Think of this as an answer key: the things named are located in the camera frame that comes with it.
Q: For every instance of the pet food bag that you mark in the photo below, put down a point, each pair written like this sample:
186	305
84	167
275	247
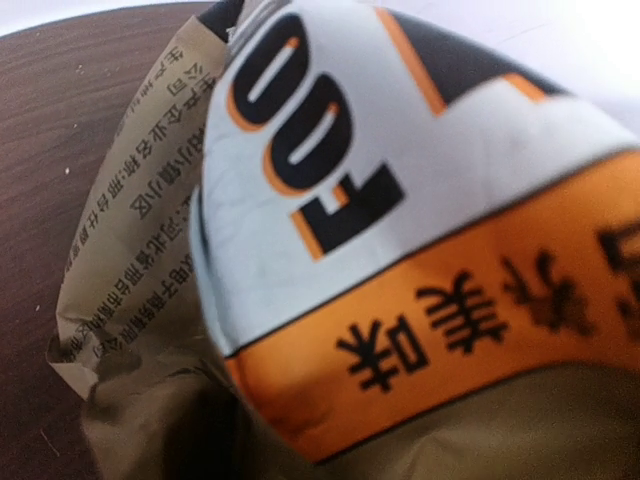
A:
333	241

